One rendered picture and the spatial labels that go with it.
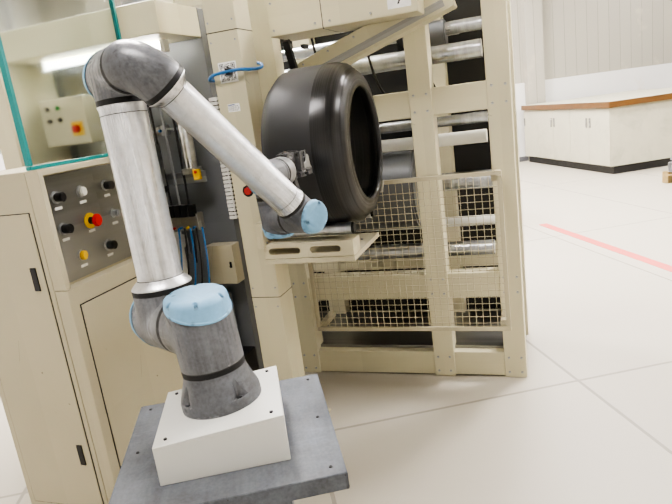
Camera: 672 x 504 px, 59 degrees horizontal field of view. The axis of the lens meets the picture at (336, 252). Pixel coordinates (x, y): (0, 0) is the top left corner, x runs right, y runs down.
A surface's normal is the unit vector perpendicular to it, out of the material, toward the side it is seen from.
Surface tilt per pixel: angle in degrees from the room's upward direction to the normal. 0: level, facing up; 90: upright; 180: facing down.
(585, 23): 90
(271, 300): 90
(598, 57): 90
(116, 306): 90
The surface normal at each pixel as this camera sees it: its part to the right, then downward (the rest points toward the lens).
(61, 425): -0.31, 0.26
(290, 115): -0.33, -0.21
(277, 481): -0.13, -0.96
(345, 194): 0.50, 0.52
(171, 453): 0.16, 0.22
